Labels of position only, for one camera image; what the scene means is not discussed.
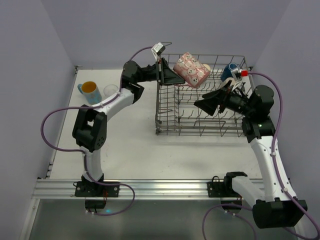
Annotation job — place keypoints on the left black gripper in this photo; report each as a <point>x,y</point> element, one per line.
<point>160,72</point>

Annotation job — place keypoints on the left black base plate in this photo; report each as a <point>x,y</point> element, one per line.
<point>87,189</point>

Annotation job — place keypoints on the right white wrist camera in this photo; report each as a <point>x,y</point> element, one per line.
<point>240,76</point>

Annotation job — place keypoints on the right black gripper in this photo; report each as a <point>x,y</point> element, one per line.
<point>223,99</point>

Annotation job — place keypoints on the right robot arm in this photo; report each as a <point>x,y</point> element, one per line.
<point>277,206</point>

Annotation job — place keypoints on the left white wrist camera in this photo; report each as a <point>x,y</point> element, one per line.
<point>157,50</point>

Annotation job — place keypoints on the pink patterned mug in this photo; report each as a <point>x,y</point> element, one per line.
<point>191,70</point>

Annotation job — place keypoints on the dark blue mug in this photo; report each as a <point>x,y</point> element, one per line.
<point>227,71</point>

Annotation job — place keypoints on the aluminium mounting rail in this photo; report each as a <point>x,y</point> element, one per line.
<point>145,189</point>

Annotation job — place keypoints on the cream tall cup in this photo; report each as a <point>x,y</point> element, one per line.
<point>230,81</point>

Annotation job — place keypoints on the grey wire dish rack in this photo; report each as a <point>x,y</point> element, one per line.
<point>176,114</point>

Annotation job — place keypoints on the light blue patterned mug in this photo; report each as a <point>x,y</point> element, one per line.
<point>91,92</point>

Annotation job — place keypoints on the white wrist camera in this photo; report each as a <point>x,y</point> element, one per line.
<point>157,50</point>
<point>240,76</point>

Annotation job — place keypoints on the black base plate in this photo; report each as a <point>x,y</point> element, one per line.
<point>87,189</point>
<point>220,188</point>

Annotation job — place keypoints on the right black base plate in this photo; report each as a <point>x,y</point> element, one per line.
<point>220,188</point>

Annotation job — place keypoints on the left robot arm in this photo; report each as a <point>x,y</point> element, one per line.
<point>90,128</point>

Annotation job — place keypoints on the clear glass tumbler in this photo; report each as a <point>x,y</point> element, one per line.
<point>110,89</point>

